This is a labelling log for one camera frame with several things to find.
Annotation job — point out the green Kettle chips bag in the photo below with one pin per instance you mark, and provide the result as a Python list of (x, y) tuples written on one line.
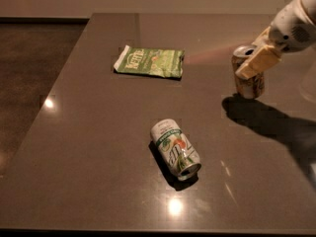
[(164, 63)]

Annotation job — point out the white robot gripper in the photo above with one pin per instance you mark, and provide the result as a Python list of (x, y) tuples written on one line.
[(288, 30)]

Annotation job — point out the orange soda can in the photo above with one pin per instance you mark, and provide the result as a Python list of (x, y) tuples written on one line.
[(251, 88)]

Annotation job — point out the white green soda can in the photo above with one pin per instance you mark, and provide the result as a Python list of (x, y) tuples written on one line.
[(176, 150)]

